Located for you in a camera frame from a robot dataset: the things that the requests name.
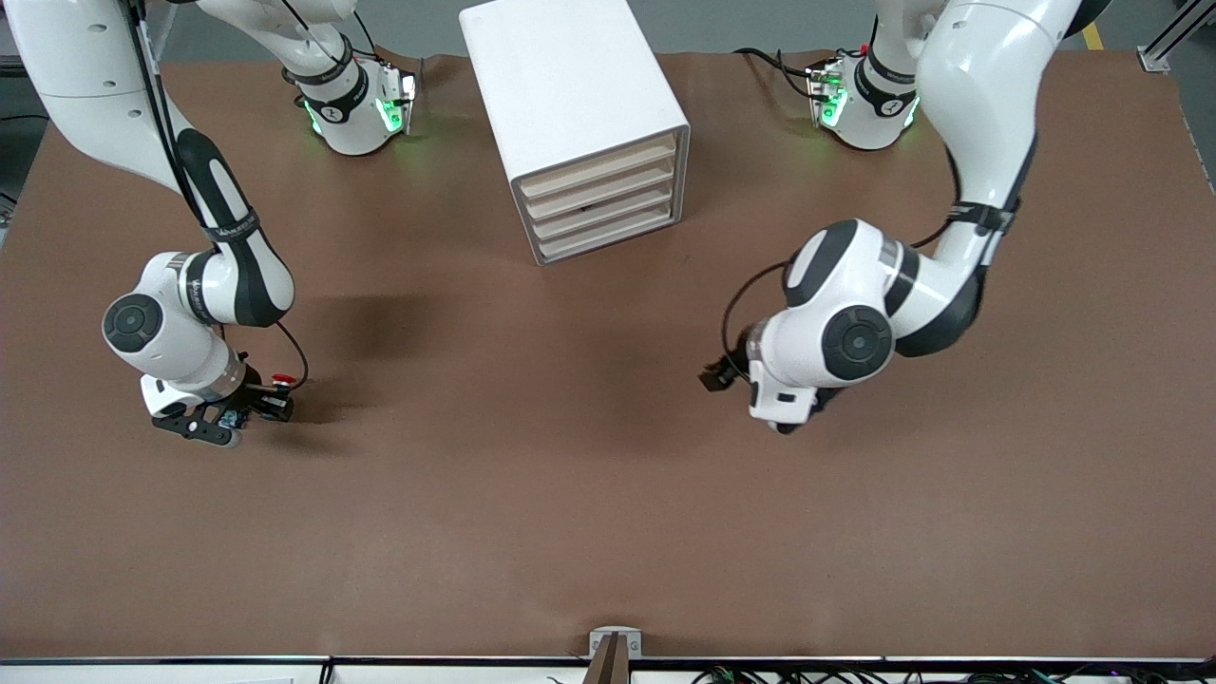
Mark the aluminium frame profile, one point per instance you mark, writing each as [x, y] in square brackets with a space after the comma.
[1154, 59]

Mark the brown mount post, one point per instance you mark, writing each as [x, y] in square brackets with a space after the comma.
[608, 665]

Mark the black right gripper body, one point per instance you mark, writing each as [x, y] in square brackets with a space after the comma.
[255, 389]

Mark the white table edge rail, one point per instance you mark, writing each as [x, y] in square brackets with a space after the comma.
[427, 673]

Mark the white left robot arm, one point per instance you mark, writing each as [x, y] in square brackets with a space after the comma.
[978, 95]

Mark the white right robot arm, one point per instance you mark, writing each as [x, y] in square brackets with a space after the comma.
[85, 85]

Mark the grey metal bracket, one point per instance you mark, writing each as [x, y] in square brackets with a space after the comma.
[595, 638]

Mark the brown table cover sheet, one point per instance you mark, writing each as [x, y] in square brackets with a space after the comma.
[532, 475]

